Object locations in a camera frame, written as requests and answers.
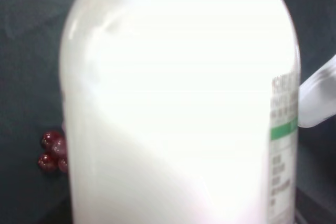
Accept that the slim white bottle black cap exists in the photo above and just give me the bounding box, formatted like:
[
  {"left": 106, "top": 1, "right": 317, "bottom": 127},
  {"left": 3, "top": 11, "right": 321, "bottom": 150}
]
[{"left": 298, "top": 57, "right": 335, "bottom": 128}]

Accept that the white milk bottle green label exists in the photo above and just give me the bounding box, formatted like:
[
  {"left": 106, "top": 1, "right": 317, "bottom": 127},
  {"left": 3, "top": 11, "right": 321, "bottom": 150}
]
[{"left": 60, "top": 0, "right": 300, "bottom": 223}]

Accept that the black tablecloth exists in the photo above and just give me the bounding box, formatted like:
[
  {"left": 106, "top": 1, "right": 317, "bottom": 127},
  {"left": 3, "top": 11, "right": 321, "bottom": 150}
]
[{"left": 1, "top": 0, "right": 335, "bottom": 223}]

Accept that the red artificial grape bunch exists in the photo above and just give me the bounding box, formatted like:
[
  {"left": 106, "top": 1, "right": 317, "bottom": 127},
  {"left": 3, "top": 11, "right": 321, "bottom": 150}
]
[{"left": 37, "top": 124, "right": 68, "bottom": 173}]

